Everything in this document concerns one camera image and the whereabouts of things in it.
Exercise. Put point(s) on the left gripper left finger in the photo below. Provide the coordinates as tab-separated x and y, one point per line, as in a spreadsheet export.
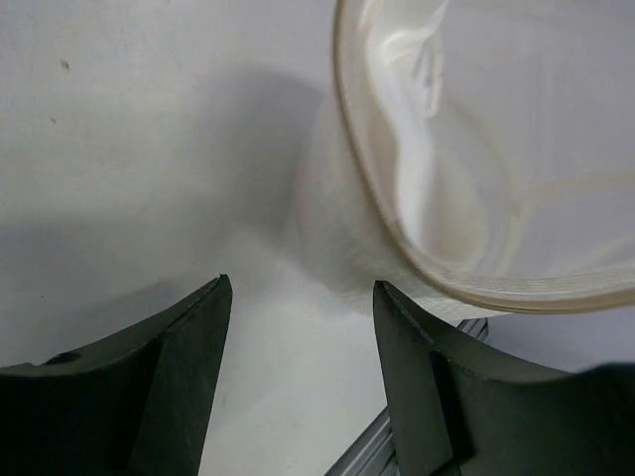
137	402

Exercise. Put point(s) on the aluminium rail frame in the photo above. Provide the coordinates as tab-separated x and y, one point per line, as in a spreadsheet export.
371	454

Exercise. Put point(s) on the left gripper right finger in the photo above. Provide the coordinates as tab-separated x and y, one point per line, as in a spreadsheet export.
460	407

